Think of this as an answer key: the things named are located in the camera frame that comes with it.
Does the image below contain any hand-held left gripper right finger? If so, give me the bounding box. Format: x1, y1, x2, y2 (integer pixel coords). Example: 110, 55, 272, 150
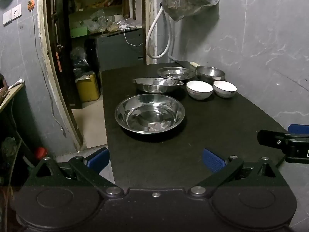
188, 148, 290, 197

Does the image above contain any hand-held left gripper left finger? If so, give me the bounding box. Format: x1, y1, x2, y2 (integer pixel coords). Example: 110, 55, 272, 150
24, 147, 125, 197

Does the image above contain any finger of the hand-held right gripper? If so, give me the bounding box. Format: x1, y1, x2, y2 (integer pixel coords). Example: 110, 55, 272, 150
288, 124, 309, 134
257, 130, 309, 150

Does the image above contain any large steel plate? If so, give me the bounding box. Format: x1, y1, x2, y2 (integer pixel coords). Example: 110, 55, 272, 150
115, 94, 185, 135

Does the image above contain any white bowl blue rim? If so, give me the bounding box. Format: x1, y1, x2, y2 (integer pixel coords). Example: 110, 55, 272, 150
213, 80, 237, 99

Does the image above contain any white bowl red rim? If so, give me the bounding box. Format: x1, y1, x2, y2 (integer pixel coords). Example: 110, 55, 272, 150
186, 81, 214, 100

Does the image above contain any deep steel bowl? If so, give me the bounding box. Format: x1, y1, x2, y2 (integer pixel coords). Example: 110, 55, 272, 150
195, 66, 226, 83

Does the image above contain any shallow steel basin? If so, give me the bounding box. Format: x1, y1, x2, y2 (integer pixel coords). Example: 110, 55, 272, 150
132, 78, 184, 94

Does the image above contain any steel plate with sticker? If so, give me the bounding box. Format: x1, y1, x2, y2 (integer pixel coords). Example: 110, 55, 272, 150
157, 66, 196, 80

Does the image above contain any cardboard sheet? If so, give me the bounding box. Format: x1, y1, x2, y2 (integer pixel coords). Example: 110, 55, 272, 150
71, 99, 108, 148

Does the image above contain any red round object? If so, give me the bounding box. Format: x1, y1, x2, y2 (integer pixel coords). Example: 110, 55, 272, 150
34, 147, 48, 160

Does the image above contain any yellow jerry can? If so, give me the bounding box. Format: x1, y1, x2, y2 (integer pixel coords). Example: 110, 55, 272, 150
76, 71, 100, 102

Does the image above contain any dark plastic bag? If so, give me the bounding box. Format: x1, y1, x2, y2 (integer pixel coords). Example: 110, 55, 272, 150
70, 46, 92, 78

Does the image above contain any steel cleaver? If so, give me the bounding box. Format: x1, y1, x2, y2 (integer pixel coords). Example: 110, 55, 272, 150
168, 55, 201, 69

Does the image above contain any grey cabinet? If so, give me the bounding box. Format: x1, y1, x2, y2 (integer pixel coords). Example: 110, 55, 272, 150
94, 28, 147, 73

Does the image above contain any wooden side shelf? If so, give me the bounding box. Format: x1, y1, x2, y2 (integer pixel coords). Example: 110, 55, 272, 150
0, 78, 26, 113

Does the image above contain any dark wooden door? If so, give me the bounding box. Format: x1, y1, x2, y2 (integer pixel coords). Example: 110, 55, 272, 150
47, 0, 81, 110

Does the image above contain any green box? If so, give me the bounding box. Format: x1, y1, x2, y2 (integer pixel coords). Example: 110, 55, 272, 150
70, 26, 88, 38

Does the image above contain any pile of clear plastic bags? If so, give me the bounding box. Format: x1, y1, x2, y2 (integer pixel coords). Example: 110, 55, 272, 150
87, 9, 143, 32

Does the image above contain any hanging clear plastic bag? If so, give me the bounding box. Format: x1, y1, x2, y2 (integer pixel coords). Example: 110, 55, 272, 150
161, 0, 220, 22

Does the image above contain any thin wall cable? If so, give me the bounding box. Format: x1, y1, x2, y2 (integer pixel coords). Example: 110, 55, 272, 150
30, 10, 67, 138

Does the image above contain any thin white cable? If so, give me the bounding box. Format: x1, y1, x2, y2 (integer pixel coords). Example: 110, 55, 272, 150
124, 28, 143, 47

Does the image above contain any white hose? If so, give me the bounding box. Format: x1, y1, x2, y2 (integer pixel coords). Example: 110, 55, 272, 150
145, 3, 173, 60

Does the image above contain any white wall switch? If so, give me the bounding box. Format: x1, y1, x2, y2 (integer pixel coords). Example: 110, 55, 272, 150
2, 4, 22, 25

